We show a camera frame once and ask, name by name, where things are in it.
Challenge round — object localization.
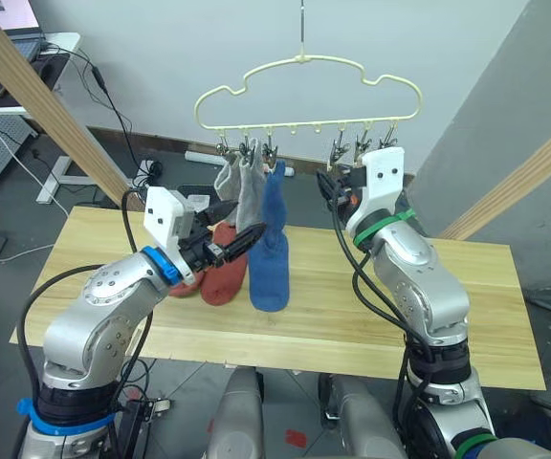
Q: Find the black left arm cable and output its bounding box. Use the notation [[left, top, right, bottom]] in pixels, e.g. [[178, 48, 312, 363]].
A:
[[16, 188, 157, 417]]

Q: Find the white floor cable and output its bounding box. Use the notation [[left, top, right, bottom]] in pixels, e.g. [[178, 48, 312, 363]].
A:
[[0, 92, 71, 265]]

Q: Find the black desk cable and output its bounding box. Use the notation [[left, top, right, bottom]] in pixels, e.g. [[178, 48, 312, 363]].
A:
[[39, 41, 162, 190]]

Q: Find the cream plastic clip hanger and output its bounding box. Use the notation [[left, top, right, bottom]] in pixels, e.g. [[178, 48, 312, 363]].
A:
[[193, 54, 424, 139]]

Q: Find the blue sock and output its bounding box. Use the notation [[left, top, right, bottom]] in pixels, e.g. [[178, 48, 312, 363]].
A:
[[248, 160, 291, 313]]

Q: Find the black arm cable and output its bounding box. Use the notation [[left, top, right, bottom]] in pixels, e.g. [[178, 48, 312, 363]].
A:
[[16, 188, 157, 417], [328, 190, 437, 364]]

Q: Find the white desk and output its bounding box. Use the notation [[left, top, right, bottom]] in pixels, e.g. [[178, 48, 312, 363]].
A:
[[0, 31, 96, 206]]

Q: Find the grey rounded robot leg cover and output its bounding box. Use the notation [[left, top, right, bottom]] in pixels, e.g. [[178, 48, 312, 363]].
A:
[[320, 372, 407, 459], [207, 367, 266, 459]]

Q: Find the small rust red sock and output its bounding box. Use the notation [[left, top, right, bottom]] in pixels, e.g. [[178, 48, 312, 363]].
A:
[[168, 267, 208, 300]]

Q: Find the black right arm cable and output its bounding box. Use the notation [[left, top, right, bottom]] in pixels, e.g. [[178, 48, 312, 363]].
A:
[[328, 190, 437, 364]]

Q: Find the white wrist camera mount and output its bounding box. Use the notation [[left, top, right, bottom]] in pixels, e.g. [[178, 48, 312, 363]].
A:
[[344, 146, 407, 240], [143, 186, 196, 287]]

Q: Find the wide wooden beam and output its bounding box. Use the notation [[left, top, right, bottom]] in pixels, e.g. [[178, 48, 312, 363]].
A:
[[0, 0, 137, 208]]

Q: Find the open laptop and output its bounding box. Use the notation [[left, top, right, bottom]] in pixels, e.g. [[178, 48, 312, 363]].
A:
[[0, 0, 48, 64]]

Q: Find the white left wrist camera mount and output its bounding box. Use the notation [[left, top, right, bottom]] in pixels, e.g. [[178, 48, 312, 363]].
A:
[[143, 186, 196, 287]]

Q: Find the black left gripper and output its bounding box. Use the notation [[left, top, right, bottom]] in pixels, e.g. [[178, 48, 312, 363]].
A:
[[181, 200, 268, 273]]

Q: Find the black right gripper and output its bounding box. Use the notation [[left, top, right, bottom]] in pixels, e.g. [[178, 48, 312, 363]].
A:
[[316, 165, 367, 212]]

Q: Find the short grey sock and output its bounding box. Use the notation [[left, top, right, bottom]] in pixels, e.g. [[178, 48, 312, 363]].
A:
[[213, 152, 244, 203]]

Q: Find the green right wrist zip tie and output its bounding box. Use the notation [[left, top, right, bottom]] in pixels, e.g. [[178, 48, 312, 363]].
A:
[[353, 208, 418, 249]]

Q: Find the large rust red sock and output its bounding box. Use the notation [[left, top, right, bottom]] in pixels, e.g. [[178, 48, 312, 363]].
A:
[[201, 223, 250, 308]]

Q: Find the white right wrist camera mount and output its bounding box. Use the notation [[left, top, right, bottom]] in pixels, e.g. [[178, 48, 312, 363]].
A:
[[344, 146, 407, 240]]

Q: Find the metal hanger hook rod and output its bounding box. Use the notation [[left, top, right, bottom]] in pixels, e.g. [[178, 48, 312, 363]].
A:
[[298, 0, 307, 57]]

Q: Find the blue left wrist collar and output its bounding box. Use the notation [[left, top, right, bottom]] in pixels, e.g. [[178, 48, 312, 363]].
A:
[[141, 245, 182, 289]]

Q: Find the long grey sock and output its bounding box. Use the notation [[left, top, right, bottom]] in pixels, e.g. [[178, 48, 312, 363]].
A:
[[234, 138, 268, 233]]

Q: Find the narrow wooden beam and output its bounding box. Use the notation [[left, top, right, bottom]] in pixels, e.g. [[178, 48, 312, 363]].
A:
[[439, 111, 551, 241]]

